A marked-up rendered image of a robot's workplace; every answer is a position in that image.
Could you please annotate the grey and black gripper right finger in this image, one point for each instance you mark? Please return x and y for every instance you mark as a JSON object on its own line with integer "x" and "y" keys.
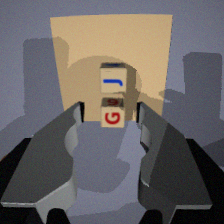
{"x": 177, "y": 177}

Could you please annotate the tan flat mat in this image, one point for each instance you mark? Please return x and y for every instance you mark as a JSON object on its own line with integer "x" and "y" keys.
{"x": 83, "y": 43}

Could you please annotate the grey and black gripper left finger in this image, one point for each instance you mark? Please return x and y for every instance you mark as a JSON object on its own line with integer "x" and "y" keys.
{"x": 39, "y": 173}

